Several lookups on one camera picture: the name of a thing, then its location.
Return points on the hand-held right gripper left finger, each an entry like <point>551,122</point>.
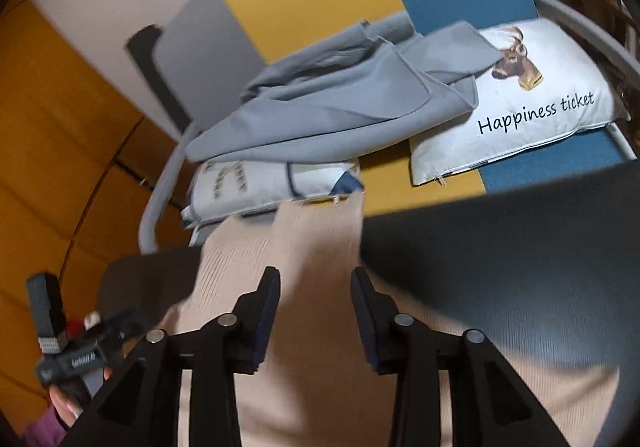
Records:
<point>267,322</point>

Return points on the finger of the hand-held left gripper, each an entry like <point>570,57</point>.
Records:
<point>125,324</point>

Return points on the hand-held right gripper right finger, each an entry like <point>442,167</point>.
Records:
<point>365,322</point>

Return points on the beige knit sweater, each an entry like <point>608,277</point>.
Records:
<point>320,252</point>

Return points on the person's left forearm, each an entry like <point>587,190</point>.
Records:
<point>42,432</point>

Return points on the person's left hand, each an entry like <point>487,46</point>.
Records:
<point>62,402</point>

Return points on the white folded garment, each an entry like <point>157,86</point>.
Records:
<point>92,319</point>

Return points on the red folded garment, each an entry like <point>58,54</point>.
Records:
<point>75,325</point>

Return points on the white patterned pillow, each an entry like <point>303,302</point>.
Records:
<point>260,182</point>

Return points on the wooden wardrobe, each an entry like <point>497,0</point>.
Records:
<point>65,152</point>

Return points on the grey-blue hoodie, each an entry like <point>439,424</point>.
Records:
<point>325,112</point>

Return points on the white deer print pillow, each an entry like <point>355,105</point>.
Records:
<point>525,137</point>

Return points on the grey yellow blue sofa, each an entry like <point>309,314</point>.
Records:
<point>300,2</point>

